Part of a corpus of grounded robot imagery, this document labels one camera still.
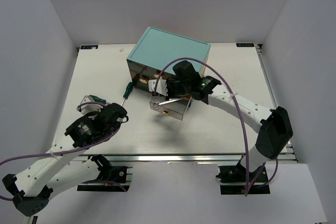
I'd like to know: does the aluminium table edge rail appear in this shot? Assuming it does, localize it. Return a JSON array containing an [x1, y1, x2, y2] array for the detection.
[[47, 152, 297, 164]]

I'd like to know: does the right blue corner label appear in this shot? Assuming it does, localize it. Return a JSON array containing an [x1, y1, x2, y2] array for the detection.
[[236, 42, 255, 47]]

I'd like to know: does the silver ratcheting ring wrench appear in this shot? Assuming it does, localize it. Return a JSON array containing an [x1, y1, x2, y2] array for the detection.
[[156, 97, 186, 106]]

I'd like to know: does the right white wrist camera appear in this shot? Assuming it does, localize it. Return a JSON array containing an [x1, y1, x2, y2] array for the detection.
[[148, 79, 168, 97]]

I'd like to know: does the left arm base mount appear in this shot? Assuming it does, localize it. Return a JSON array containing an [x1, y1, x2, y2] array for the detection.
[[77, 155, 133, 193]]

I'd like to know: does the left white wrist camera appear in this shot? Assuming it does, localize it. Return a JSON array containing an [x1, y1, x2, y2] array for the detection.
[[76, 95, 102, 115]]

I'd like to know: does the teal drawer cabinet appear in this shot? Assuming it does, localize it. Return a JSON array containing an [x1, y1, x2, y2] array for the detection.
[[126, 26, 212, 109]]

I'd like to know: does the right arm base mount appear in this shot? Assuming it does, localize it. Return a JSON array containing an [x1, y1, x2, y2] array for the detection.
[[216, 156, 270, 195]]

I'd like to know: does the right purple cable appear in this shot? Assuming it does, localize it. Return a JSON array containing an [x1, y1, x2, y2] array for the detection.
[[153, 57, 279, 197]]

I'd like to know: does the blue corner label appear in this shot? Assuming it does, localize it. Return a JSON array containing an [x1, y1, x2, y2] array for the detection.
[[236, 42, 255, 47], [80, 45, 98, 50]]

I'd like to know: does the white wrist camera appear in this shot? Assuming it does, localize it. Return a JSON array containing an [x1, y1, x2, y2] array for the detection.
[[76, 95, 102, 115], [148, 79, 168, 97]]

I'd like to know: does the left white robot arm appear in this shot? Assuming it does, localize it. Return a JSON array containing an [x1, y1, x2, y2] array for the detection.
[[1, 102, 129, 217]]

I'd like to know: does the silver open-end combination wrench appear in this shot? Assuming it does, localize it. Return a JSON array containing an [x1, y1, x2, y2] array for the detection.
[[150, 100, 167, 111]]

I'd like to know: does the purple cable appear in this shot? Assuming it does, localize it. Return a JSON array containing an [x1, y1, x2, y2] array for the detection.
[[153, 57, 279, 197], [0, 102, 129, 201]]

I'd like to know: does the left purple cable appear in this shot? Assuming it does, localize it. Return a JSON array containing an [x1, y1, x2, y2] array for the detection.
[[0, 102, 129, 201]]

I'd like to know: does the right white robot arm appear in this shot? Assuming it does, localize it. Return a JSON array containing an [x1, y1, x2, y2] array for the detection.
[[169, 57, 293, 182]]

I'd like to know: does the left blue corner label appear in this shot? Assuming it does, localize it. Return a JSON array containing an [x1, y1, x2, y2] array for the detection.
[[80, 45, 98, 50]]

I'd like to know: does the large green-handled screwdriver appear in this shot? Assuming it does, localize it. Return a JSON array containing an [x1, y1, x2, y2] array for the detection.
[[121, 82, 134, 106]]

